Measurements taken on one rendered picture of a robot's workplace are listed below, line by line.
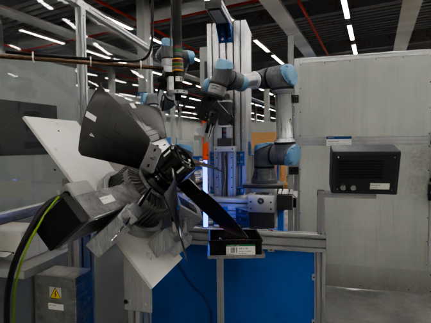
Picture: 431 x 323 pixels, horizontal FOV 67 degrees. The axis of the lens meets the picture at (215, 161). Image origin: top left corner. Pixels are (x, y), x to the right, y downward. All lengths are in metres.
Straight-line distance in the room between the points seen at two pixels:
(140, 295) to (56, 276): 0.28
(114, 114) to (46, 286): 0.62
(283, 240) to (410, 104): 1.88
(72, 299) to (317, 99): 2.40
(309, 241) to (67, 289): 0.98
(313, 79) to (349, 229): 1.32
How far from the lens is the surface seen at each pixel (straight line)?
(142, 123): 1.26
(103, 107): 0.99
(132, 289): 1.20
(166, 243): 1.13
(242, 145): 2.05
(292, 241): 1.55
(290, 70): 1.79
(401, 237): 3.15
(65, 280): 1.21
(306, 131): 2.94
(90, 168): 1.23
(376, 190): 1.52
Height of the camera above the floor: 1.26
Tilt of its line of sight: 3 degrees down
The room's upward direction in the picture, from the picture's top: 1 degrees counter-clockwise
